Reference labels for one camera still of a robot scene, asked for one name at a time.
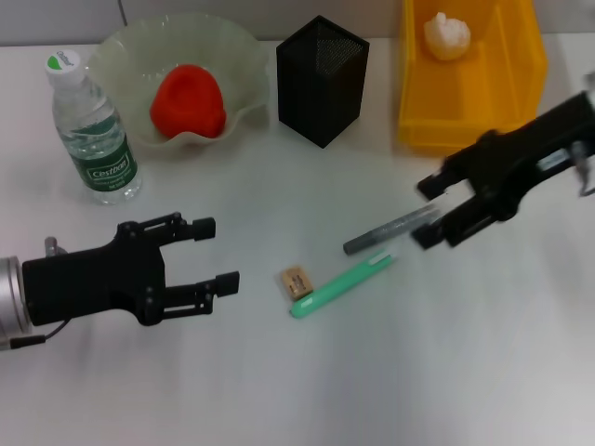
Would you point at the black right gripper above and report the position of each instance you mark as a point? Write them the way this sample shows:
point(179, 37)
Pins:
point(516, 158)

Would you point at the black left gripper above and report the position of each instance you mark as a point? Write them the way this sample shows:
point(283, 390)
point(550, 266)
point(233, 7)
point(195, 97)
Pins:
point(93, 279)

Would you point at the beige eraser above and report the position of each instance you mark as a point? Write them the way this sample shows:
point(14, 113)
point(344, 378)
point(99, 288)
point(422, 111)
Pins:
point(297, 281)

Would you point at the green pen white cap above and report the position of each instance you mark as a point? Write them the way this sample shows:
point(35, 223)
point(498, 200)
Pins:
point(344, 283)

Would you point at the clear water bottle green label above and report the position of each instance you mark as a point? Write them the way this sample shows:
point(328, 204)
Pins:
point(97, 139)

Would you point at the white paper ball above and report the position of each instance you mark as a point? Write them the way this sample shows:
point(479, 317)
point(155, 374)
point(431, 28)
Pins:
point(446, 35)

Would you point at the grey glitter pen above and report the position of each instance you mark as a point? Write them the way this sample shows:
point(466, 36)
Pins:
point(386, 232)

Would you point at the black mesh pen holder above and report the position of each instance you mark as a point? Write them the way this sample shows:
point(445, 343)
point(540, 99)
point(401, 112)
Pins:
point(321, 102)

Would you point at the translucent wavy glass fruit plate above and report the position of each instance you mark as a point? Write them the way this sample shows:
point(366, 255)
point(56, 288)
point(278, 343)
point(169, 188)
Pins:
point(125, 56)

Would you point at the yellow plastic bin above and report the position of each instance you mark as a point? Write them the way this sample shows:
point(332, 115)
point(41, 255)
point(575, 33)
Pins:
point(469, 102)

